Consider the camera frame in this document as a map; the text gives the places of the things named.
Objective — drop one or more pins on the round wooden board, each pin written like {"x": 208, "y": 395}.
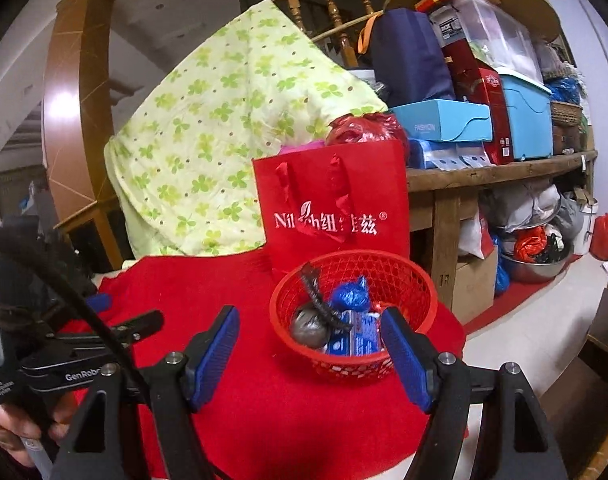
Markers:
{"x": 534, "y": 5}

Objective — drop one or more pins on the pink plastic sheet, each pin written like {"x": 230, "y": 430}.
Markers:
{"x": 299, "y": 148}

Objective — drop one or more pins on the light blue storage bin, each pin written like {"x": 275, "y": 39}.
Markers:
{"x": 529, "y": 120}

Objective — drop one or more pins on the red gift bag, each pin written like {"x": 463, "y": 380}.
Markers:
{"x": 374, "y": 185}

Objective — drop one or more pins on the wicker basket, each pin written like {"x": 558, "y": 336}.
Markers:
{"x": 566, "y": 114}

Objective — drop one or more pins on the dark red shiny plastic bag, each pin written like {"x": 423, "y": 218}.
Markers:
{"x": 364, "y": 130}

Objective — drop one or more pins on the red floor mat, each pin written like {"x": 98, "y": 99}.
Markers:
{"x": 514, "y": 301}

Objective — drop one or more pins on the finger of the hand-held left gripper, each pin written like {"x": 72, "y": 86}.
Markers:
{"x": 99, "y": 303}
{"x": 143, "y": 322}

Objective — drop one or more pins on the grey foil ball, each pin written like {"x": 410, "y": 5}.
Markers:
{"x": 306, "y": 327}

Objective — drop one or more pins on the orange plastic bag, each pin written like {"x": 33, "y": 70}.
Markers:
{"x": 530, "y": 244}

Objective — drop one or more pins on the blue and white box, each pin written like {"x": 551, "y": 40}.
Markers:
{"x": 356, "y": 336}

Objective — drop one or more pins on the white bucket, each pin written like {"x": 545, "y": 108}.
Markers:
{"x": 584, "y": 225}

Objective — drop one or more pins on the black strip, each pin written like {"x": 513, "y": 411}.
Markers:
{"x": 316, "y": 292}

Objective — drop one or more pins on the light blue flat box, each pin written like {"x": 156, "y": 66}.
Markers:
{"x": 434, "y": 120}

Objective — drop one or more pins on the brown cardboard box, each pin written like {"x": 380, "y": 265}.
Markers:
{"x": 474, "y": 285}

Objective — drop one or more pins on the dark red carton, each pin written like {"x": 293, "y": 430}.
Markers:
{"x": 479, "y": 95}

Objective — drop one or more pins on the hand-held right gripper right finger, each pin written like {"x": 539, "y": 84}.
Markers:
{"x": 406, "y": 360}

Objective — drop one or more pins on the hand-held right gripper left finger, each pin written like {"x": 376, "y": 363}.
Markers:
{"x": 213, "y": 355}

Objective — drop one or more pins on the red blanket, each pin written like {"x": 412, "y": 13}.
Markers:
{"x": 264, "y": 410}

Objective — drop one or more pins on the steel basin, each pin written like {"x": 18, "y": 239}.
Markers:
{"x": 529, "y": 271}

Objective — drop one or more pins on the wooden storage shelf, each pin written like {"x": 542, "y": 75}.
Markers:
{"x": 484, "y": 170}

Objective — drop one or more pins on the green clover print quilt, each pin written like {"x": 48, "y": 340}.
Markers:
{"x": 208, "y": 125}

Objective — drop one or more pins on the clear plastic storage box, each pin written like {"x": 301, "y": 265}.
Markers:
{"x": 494, "y": 30}

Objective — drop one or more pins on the red plastic mesh basket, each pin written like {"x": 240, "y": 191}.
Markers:
{"x": 344, "y": 367}

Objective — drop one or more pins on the person's left hand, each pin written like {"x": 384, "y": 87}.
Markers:
{"x": 8, "y": 430}

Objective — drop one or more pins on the grey white sacks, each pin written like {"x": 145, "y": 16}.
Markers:
{"x": 524, "y": 205}

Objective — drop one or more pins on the small blue plastic bag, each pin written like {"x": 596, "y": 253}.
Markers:
{"x": 501, "y": 270}

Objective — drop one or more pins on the blue and white packets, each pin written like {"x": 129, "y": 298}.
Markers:
{"x": 444, "y": 155}

